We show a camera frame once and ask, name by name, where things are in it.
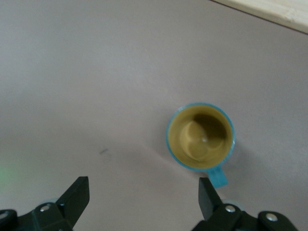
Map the teal cup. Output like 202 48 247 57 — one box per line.
165 103 236 189

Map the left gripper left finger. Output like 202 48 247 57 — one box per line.
0 177 90 231

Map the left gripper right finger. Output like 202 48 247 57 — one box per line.
191 178 299 231

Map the bamboo cutting board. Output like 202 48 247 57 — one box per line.
209 0 308 34

